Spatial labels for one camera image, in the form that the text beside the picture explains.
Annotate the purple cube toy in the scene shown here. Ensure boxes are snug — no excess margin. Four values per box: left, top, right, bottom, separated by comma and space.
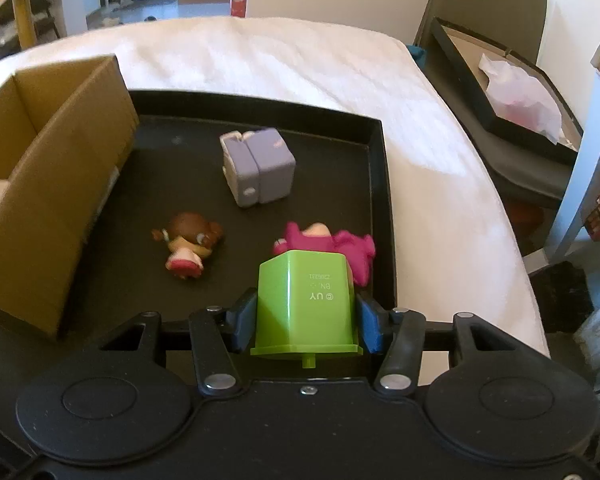
220, 128, 297, 209

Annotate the brown monkey figurine toy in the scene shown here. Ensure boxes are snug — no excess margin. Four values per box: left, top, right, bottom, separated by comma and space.
151, 211, 225, 280

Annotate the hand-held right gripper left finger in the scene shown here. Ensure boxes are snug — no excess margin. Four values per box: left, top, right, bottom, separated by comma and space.
98, 288, 259, 397

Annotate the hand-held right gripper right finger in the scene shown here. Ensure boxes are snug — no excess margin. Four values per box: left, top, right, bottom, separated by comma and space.
356, 293, 552, 397

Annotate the green plastic cup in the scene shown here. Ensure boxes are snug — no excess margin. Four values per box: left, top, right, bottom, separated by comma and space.
250, 250, 363, 369

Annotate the black box with paper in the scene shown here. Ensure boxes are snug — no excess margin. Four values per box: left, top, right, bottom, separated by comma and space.
429, 16, 585, 166

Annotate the yellow post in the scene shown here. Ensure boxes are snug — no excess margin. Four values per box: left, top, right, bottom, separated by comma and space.
12, 0, 37, 49

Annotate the black tray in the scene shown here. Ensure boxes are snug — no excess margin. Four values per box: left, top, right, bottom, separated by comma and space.
0, 90, 399, 381

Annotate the grey chair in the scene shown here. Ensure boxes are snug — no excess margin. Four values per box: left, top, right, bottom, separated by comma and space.
414, 0, 581, 256

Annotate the pink plush-like toy figure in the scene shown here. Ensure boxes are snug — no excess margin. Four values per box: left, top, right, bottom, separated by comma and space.
272, 221, 377, 289

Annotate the cardboard box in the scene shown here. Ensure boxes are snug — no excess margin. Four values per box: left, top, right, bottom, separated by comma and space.
0, 54, 141, 343

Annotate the white crumpled plastic bag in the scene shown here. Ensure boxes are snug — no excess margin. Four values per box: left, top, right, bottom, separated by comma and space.
477, 53, 564, 146

